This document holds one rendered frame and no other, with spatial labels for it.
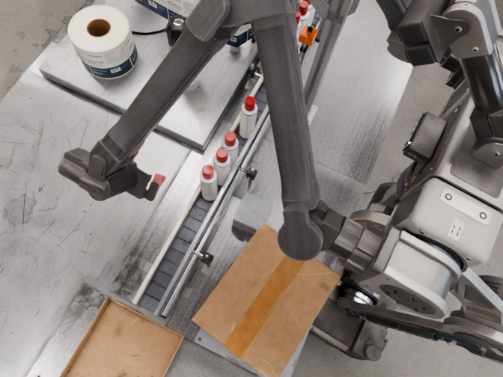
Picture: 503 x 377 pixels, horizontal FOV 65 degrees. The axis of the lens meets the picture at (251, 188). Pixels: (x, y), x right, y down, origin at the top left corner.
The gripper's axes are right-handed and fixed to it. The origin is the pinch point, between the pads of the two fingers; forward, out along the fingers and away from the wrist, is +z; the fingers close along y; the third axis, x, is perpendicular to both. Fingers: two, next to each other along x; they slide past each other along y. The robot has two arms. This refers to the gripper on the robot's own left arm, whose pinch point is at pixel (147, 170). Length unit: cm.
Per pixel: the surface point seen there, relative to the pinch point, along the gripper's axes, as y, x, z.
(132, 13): 54, -28, 58
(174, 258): -11.8, 28.4, 15.1
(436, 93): -79, -59, 201
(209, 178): -11.7, -0.3, 15.6
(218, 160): -10.8, -5.1, 19.3
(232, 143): -11.7, -10.5, 23.0
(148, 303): -12.8, 39.9, 5.7
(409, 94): -64, -50, 194
